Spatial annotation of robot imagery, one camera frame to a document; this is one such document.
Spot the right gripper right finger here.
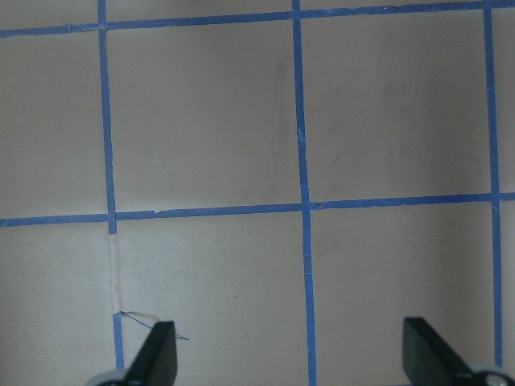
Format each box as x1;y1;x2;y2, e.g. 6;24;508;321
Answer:
402;317;474;386

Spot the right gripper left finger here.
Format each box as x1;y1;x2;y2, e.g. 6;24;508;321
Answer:
122;321;178;386

